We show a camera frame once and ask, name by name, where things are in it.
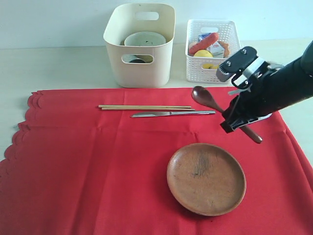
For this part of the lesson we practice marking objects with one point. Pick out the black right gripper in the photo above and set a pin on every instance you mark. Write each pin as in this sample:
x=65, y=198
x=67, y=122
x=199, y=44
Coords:
x=248, y=107

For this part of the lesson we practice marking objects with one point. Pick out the dark wooden spoon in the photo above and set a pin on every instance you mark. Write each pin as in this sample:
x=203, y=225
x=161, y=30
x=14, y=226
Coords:
x=203, y=97

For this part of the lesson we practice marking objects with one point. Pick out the brown wooden plate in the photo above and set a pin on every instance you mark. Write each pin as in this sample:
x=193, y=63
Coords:
x=206, y=179

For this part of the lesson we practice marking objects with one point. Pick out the yellow cheese wedge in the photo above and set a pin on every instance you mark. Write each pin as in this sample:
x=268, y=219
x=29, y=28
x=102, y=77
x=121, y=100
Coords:
x=210, y=66

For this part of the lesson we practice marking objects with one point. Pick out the yellow lemon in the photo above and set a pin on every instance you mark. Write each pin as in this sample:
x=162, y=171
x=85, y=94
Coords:
x=203, y=53

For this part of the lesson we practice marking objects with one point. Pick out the blue white milk carton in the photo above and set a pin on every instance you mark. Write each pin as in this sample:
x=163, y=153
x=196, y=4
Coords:
x=215, y=49

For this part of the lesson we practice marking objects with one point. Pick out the metal table knife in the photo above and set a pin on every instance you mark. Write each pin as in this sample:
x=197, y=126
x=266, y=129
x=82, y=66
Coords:
x=171, y=113

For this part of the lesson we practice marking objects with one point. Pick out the red sausage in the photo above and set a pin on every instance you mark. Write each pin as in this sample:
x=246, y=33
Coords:
x=204, y=43

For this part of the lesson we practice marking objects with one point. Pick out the white ceramic bowl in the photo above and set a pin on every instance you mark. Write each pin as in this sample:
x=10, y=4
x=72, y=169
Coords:
x=145, y=39

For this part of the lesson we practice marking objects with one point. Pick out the stainless steel cup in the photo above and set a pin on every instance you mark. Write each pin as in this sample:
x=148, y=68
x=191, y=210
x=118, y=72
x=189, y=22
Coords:
x=130, y=58

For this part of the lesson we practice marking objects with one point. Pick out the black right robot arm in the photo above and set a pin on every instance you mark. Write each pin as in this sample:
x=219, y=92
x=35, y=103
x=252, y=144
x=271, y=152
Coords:
x=298, y=79

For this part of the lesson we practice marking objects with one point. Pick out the white perforated plastic basket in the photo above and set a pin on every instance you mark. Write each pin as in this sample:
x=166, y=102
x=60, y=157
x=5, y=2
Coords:
x=227, y=33

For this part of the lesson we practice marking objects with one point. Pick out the cream plastic bin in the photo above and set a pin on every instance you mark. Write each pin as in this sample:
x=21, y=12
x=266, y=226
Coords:
x=130, y=18

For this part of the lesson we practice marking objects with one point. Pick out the red tablecloth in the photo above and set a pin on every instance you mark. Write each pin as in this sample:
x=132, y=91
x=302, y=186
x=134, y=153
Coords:
x=73, y=169

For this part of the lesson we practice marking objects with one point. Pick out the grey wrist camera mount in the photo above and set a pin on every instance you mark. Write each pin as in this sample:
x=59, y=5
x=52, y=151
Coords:
x=245, y=69

